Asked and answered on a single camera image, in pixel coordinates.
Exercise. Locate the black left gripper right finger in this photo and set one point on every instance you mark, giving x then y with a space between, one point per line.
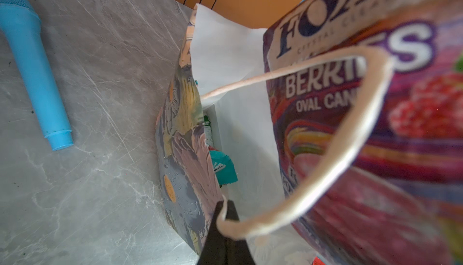
237 252

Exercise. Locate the red snack packet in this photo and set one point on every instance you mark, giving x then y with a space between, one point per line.
317 261

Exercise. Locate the green Fox's candy bag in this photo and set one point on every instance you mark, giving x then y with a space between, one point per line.
208 131

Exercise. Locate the purple Fox's berries bag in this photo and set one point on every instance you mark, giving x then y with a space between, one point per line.
401 201

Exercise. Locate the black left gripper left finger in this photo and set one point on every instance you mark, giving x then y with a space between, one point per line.
214 251

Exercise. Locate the floral paper gift bag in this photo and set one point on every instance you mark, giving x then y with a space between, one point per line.
280 176

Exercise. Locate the teal white snack bag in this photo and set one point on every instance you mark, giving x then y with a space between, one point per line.
223 167

